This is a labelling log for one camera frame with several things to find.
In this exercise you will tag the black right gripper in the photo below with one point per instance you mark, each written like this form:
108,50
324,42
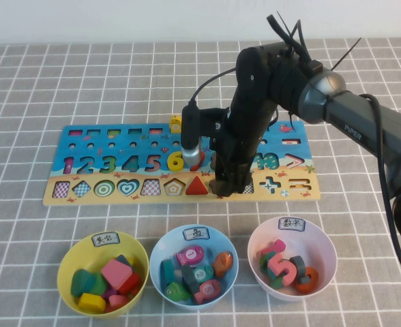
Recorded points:
238,150

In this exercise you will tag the brown wooden star block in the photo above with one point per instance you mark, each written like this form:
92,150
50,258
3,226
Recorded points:
213,186

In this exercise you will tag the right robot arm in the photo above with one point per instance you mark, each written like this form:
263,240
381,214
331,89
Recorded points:
357,129

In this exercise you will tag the light blue plastic bowl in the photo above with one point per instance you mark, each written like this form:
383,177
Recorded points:
221,242

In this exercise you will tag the paper label on blue bowl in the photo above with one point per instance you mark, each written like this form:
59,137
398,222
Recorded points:
196,234

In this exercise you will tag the paper label on pink bowl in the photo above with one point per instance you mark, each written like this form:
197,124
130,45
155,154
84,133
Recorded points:
291,224

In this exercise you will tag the wooden number shape puzzle board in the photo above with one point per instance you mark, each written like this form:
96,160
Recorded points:
159,201

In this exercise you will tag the pink plastic bowl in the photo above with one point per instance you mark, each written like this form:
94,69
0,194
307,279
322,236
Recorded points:
316,245

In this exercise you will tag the paper label on yellow bowl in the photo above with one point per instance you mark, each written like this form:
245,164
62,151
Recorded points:
105,239

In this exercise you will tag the yellow plastic bowl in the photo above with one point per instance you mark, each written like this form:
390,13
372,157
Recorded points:
84,252

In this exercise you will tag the red wooden triangle block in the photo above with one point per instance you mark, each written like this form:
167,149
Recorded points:
197,188

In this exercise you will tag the red wooden number seven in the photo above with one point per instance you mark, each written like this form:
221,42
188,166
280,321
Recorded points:
196,167

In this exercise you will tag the yellow wooden number six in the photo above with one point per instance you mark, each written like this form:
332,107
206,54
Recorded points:
171,163

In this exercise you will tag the magenta wooden number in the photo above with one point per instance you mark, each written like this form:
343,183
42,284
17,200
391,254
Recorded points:
277,246

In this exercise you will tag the orange wooden fish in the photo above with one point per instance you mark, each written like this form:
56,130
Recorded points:
222,263

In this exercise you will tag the magenta fish number one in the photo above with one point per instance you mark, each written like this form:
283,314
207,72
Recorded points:
190,255

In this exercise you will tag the yellow fish peg six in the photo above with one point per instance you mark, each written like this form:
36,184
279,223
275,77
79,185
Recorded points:
175,122

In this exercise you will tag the green wooden number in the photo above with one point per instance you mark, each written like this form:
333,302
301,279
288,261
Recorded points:
263,264

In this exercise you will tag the pink wooden number five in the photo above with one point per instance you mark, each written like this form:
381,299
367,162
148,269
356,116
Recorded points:
278,264

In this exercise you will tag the teal fish number two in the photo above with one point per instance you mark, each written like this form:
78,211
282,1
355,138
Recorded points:
200,273

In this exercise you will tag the grey wooden number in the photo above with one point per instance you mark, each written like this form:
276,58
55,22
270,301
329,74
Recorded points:
299,265

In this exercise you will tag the teal wooden number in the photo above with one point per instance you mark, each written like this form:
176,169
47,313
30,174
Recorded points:
275,282

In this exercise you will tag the dark grey wooden fish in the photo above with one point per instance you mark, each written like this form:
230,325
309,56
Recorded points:
188,281

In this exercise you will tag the teal wooden fish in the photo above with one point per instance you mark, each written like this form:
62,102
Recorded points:
168,270

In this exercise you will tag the pink fish number five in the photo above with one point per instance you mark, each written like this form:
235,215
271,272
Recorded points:
207,291

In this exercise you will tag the green wooden fish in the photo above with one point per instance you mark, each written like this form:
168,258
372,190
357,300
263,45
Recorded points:
176,292

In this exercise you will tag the orange wooden number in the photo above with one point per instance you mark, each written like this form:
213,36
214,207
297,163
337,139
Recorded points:
311,284

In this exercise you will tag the dark grey wooden block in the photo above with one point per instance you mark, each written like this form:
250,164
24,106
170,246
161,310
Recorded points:
122,260

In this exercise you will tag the pink square block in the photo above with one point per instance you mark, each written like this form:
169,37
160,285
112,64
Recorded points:
116,273

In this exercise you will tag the pink small wooden block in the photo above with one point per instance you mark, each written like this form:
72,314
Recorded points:
118,301

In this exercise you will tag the magenta wooden block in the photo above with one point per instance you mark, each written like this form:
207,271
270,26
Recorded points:
109,293

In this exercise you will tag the green round block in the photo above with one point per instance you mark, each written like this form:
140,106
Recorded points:
100,286

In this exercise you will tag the black zip tie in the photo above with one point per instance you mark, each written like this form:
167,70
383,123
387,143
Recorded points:
347,54

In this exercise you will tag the dark green heart block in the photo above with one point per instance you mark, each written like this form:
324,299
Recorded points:
82,282

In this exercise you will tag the yellow wooden block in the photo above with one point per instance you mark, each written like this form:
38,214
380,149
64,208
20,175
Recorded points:
90,302

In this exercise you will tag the grey white-grid tablecloth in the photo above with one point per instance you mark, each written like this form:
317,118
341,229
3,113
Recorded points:
16,102

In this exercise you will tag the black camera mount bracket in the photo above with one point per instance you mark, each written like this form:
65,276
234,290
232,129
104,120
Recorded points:
210,119

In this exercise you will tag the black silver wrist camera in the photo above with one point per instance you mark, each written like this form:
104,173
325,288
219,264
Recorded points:
190,129

